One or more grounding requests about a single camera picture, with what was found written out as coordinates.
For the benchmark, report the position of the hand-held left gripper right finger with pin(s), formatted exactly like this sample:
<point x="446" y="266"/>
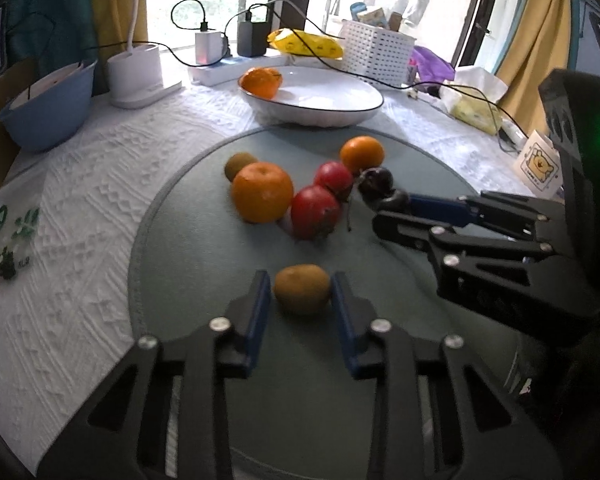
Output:
<point x="342" y="320"/>

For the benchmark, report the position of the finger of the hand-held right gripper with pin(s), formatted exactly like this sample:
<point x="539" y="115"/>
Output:
<point x="405" y="232"/>
<point x="440" y="209"/>

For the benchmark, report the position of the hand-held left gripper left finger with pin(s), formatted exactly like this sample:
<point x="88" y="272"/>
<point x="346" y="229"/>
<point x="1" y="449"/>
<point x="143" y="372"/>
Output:
<point x="260" y="305"/>

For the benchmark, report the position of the brown kiwi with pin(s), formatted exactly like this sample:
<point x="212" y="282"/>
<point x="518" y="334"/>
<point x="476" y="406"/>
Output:
<point x="240" y="164"/>
<point x="301" y="289"/>

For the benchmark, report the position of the small orange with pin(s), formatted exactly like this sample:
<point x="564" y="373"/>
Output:
<point x="362" y="154"/>

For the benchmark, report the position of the small red tomato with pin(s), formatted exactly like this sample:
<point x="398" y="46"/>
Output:
<point x="334" y="177"/>

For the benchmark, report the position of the large orange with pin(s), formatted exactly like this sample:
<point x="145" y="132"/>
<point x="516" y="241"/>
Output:
<point x="261" y="192"/>

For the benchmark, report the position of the white bowl with dark rim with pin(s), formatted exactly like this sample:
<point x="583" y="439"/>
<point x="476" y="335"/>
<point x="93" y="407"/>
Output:
<point x="330" y="95"/>

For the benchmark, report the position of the orange with dark stem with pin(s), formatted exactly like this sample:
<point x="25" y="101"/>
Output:
<point x="261" y="82"/>

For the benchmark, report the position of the round grey mat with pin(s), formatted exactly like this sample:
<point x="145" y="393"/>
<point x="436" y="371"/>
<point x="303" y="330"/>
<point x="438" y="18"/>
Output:
<point x="190" y="270"/>

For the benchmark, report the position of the white plug adapter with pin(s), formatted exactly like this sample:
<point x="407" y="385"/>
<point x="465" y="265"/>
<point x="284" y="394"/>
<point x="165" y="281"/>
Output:
<point x="511" y="136"/>

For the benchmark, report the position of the yellow tissue pack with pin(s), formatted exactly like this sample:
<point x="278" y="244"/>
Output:
<point x="472" y="102"/>

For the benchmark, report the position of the yellow curtain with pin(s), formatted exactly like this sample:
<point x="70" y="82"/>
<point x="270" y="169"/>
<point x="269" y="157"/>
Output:
<point x="112" y="0"/>
<point x="535" y="45"/>

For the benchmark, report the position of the purple cloth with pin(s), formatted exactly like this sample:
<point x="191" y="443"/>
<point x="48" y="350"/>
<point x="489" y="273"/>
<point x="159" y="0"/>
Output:
<point x="430" y="62"/>

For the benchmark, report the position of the white perforated basket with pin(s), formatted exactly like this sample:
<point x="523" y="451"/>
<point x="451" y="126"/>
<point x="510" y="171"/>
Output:
<point x="375" y="55"/>

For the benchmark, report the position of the yellow snack packet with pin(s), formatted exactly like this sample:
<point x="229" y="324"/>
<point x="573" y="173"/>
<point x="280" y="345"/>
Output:
<point x="305" y="42"/>

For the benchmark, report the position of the blue cloth roll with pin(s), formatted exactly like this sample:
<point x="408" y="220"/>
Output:
<point x="357" y="9"/>

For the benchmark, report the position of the white textured tablecloth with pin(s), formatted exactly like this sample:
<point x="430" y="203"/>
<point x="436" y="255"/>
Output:
<point x="80" y="170"/>

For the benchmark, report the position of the white power strip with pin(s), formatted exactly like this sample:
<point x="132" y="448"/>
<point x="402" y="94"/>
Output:
<point x="215" y="72"/>

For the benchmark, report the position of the black charger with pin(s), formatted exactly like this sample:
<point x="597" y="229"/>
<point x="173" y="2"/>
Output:
<point x="251" y="37"/>

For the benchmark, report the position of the white desk lamp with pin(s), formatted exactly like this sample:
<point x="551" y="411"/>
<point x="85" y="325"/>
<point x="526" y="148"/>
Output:
<point x="132" y="77"/>

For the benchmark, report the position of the white charger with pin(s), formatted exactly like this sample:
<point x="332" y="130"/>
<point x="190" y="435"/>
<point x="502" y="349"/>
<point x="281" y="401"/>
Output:
<point x="207" y="47"/>

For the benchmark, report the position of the clear printed plastic bag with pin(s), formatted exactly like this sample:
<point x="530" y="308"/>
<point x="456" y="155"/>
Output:
<point x="5" y="240"/>

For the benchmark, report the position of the blue plastic bowl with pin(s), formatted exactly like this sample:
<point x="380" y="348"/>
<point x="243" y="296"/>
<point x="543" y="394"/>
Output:
<point x="50" y="110"/>

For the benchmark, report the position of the white pink round dish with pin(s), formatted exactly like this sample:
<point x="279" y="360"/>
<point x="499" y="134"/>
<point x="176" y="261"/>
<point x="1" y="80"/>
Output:
<point x="57" y="77"/>

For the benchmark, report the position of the teal curtain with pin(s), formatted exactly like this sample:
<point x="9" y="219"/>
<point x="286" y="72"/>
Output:
<point x="55" y="10"/>

